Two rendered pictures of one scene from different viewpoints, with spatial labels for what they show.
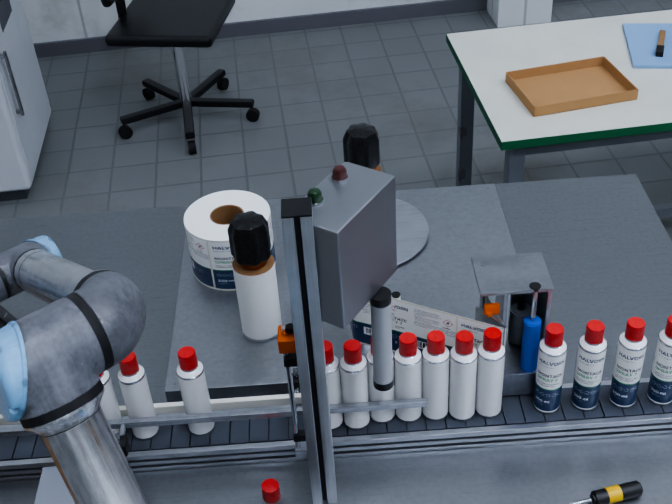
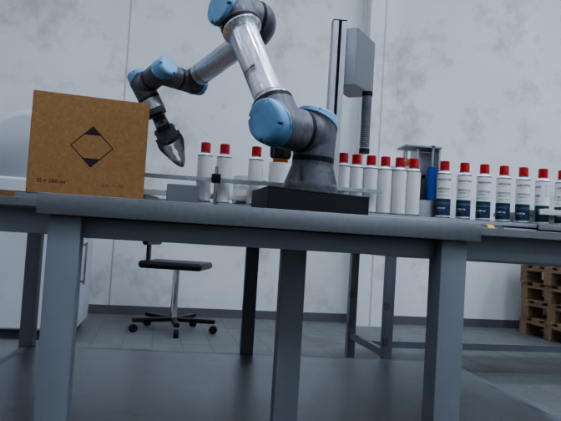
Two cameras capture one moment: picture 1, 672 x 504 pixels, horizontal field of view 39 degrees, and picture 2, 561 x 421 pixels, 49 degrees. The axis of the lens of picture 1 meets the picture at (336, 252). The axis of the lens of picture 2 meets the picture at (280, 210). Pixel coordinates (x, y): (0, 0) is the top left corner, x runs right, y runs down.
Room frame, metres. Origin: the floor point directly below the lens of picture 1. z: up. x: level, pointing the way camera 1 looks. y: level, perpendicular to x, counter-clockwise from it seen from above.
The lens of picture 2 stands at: (-0.85, 0.44, 0.77)
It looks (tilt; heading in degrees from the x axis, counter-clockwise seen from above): 3 degrees up; 353
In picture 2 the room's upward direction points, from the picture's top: 4 degrees clockwise
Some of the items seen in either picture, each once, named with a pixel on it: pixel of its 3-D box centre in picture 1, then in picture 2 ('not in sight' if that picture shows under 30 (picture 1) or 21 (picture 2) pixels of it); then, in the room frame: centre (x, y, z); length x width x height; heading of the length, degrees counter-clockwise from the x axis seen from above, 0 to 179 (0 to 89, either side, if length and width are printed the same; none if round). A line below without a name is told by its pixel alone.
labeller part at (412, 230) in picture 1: (365, 231); not in sight; (1.87, -0.08, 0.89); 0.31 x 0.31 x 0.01
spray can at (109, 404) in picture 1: (102, 398); (204, 172); (1.27, 0.46, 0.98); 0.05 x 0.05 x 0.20
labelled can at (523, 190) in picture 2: not in sight; (523, 195); (1.27, -0.69, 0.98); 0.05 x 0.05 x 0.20
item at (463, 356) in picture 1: (463, 374); (398, 186); (1.26, -0.22, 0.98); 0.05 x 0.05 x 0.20
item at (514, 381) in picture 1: (508, 326); (417, 182); (1.36, -0.33, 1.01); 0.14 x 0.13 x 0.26; 90
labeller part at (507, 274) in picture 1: (511, 273); (419, 148); (1.37, -0.33, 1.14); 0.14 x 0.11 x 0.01; 90
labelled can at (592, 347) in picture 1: (589, 364); (463, 190); (1.27, -0.47, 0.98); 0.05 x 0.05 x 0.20
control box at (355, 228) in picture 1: (342, 243); (351, 63); (1.18, -0.01, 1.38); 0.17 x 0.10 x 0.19; 145
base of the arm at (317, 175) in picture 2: not in sight; (311, 175); (0.83, 0.16, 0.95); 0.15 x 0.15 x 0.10
